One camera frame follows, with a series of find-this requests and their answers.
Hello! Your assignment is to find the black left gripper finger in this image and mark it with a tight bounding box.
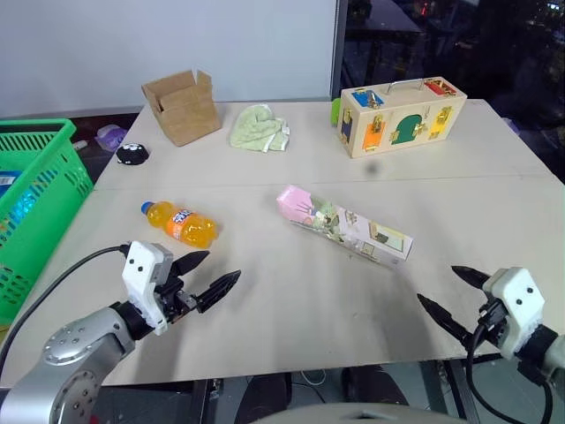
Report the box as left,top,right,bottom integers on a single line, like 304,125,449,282
194,269,243,315
171,250,211,280

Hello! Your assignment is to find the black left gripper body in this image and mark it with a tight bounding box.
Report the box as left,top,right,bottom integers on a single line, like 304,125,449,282
154,266,199,326

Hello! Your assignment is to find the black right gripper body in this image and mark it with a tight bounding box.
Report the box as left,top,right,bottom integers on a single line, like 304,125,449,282
475,299,509,351

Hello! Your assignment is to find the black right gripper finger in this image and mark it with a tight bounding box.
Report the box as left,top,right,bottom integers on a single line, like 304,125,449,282
450,265,492,293
416,293,477,351

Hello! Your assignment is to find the green plastic basket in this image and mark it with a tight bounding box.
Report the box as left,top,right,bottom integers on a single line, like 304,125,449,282
0,117,94,324

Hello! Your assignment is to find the orange soda bottle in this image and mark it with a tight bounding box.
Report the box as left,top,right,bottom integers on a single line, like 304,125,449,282
140,201,220,248

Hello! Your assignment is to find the black metal table leg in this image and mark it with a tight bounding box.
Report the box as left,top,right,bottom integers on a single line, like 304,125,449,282
418,358,481,424
188,378,222,424

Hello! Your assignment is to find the black round paw toy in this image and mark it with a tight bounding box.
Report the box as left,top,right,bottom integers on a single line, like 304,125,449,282
116,141,149,167

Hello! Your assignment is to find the silver robot torso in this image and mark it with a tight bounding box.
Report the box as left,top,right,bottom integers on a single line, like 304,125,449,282
248,400,454,424

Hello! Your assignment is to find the pink printed carton box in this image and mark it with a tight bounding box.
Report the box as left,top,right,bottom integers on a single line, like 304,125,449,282
275,185,415,269

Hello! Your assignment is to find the open brown cardboard box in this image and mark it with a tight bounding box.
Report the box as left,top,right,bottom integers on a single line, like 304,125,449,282
140,69,222,148

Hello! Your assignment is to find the light green crumpled towel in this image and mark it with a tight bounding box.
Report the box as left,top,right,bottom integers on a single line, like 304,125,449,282
228,103,291,155

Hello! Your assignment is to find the purple plastic object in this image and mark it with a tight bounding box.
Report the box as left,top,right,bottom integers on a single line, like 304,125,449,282
94,124,128,149

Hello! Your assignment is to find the wooden latch lock box toy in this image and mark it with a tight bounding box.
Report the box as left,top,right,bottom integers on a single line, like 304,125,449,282
337,78,468,159

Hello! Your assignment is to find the blue snack package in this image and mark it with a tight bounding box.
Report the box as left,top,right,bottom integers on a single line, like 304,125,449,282
0,169,25,202

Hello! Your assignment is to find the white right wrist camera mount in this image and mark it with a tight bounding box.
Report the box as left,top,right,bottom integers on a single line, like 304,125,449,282
481,266,546,359

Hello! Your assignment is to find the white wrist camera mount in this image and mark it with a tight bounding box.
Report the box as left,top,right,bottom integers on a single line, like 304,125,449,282
481,266,546,359
121,240,176,336

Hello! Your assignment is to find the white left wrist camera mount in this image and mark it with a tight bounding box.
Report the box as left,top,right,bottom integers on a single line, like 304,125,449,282
121,240,176,336

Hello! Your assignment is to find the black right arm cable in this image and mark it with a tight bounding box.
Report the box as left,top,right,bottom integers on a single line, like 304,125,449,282
464,308,554,424

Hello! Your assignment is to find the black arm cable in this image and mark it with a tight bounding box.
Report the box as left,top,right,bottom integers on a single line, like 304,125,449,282
0,245,132,368
464,308,554,424

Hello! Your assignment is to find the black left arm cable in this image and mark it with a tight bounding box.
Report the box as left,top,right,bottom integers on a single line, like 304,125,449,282
0,245,132,368

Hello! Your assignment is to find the thin white cable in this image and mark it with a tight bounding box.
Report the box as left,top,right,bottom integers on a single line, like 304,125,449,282
298,369,328,390

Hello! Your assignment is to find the grey partition post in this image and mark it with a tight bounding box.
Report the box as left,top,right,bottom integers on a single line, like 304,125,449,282
329,0,351,102

